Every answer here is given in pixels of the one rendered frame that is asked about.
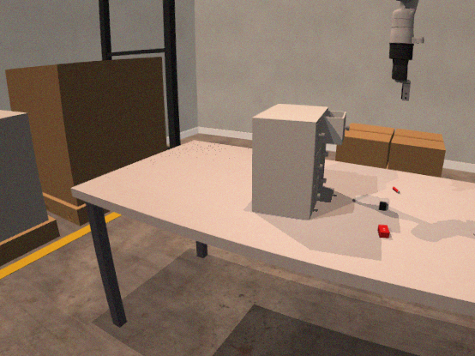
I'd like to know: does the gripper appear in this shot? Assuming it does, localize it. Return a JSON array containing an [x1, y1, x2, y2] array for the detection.
[[389, 27, 424, 101]]

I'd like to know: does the small red block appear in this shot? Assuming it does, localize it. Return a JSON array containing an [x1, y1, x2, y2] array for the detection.
[[377, 225, 389, 238]]

